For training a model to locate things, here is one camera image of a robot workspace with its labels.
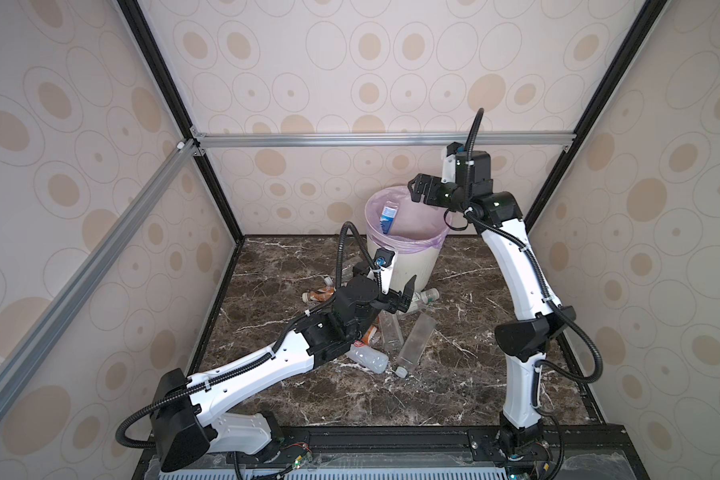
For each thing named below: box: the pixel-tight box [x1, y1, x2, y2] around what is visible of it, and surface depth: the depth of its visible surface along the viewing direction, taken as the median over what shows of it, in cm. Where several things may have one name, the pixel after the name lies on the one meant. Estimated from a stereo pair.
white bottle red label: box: [345, 340, 389, 374], surface depth 86 cm
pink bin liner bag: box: [365, 185, 451, 254], surface depth 84 cm
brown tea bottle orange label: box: [362, 323, 384, 347], surface depth 89 cm
